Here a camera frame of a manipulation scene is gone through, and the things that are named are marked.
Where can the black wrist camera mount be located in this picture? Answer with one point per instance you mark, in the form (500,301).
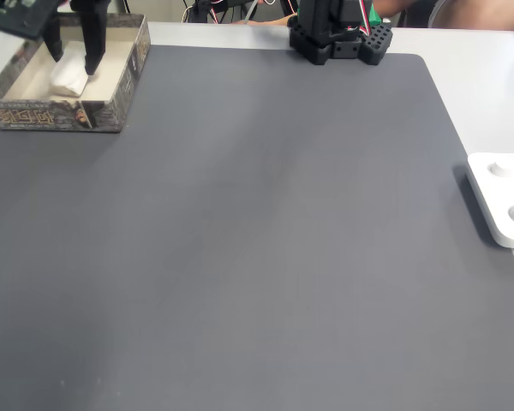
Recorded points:
(13,17)

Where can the person's hand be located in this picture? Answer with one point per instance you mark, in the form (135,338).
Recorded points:
(270,21)

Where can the white block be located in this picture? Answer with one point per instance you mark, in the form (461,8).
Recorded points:
(70,79)

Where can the green clamp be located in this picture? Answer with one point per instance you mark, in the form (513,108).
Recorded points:
(374,15)

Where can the grey table mat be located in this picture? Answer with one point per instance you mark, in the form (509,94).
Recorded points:
(257,235)

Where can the white camera stand base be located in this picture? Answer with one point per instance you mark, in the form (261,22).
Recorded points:
(505,201)

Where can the patterned cardboard box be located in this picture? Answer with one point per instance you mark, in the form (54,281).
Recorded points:
(38,117)

